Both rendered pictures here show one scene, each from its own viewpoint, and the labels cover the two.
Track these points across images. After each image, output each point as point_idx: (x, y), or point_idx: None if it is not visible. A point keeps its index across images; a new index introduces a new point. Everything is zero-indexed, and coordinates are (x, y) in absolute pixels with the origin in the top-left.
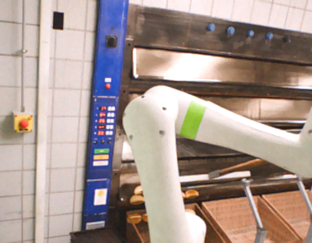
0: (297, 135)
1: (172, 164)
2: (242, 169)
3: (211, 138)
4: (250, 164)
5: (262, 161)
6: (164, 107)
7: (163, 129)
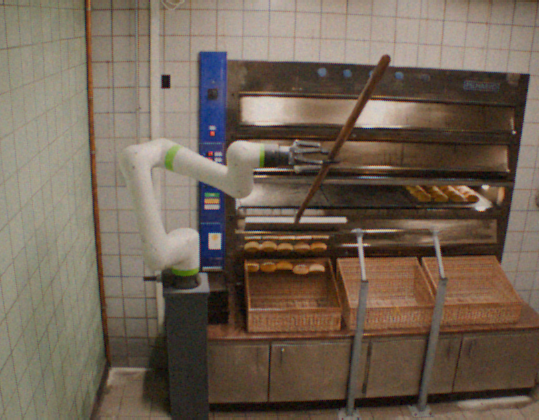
0: None
1: (142, 186)
2: (302, 209)
3: (180, 171)
4: (302, 204)
5: (305, 200)
6: (135, 152)
7: (133, 165)
